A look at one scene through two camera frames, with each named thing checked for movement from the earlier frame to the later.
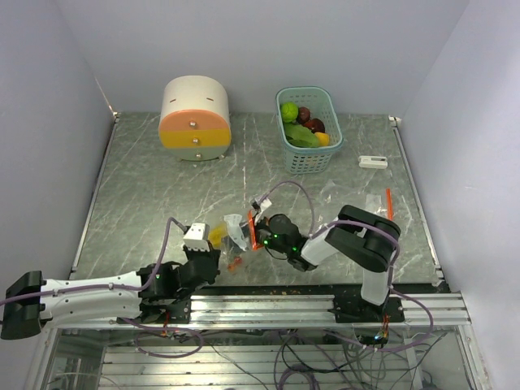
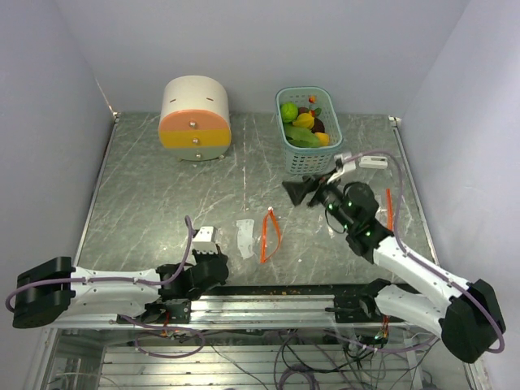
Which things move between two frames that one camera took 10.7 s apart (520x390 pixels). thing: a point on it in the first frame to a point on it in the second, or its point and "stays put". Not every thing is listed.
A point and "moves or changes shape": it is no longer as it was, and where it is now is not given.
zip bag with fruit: [231, 236] moves or changes shape
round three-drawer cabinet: [194, 123] stays put
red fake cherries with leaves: [236, 262] to [314, 112]
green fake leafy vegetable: [300, 136] stays put
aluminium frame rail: [422, 311] stays put
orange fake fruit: [322, 138] stays put
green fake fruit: [289, 112] stays put
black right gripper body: [264, 235] to [327, 194]
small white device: [373, 162] stays put
